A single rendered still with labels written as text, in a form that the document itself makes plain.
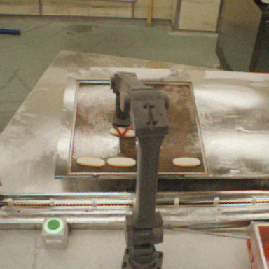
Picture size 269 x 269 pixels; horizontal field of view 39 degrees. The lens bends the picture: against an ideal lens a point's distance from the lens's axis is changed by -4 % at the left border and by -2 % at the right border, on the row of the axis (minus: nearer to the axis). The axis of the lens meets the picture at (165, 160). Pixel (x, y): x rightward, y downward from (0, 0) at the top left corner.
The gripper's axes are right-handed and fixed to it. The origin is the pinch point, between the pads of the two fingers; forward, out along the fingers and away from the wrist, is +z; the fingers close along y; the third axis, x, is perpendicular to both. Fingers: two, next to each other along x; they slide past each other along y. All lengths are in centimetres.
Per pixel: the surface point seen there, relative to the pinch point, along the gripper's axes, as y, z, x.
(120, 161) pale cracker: 14.5, 0.0, 1.6
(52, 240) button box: 49, -2, -14
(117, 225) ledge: 38.9, 1.9, 4.0
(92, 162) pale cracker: 16.6, 0.2, -8.1
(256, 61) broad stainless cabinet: -142, 61, 81
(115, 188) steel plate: 20.9, 7.8, 0.6
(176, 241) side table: 41.2, 3.6, 23.5
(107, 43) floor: -252, 141, -52
